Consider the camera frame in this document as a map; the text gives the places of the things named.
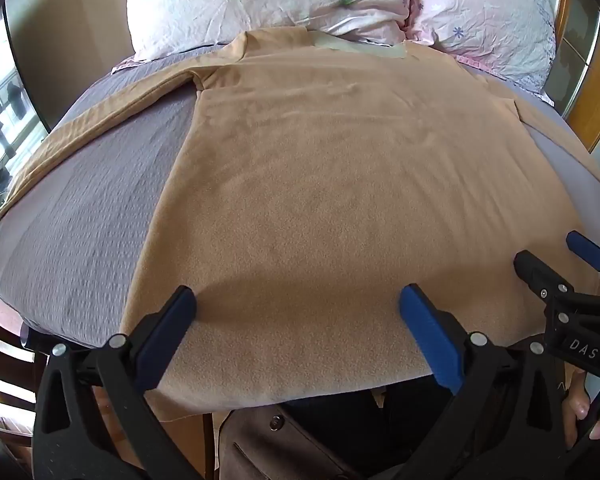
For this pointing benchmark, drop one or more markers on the tan long-sleeved shirt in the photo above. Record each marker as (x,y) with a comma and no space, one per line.
(330,200)

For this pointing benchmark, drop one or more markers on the bed with grey sheet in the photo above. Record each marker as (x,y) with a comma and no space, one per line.
(100,195)

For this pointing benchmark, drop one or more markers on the window with hanging clothes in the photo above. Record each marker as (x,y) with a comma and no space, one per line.
(2,125)

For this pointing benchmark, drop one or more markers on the person's dark trousers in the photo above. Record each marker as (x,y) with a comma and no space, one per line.
(380,420)

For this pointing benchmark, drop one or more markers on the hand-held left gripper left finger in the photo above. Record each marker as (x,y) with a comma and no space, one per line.
(166,336)

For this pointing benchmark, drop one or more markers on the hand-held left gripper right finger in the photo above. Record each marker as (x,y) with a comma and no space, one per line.
(430,335)

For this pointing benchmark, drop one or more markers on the pink floral pillow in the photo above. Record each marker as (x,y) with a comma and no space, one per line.
(485,15)

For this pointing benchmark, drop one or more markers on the dark wardrobe panel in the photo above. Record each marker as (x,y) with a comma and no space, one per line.
(65,45)

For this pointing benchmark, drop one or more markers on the person's right hand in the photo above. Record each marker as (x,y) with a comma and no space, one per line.
(577,400)

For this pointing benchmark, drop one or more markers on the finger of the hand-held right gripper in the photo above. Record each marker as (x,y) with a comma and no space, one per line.
(587,251)
(542,275)

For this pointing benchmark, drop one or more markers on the person's brown jacket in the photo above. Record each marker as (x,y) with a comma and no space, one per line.
(280,450)

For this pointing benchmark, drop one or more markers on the white floral pillow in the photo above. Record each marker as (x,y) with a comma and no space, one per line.
(260,0)

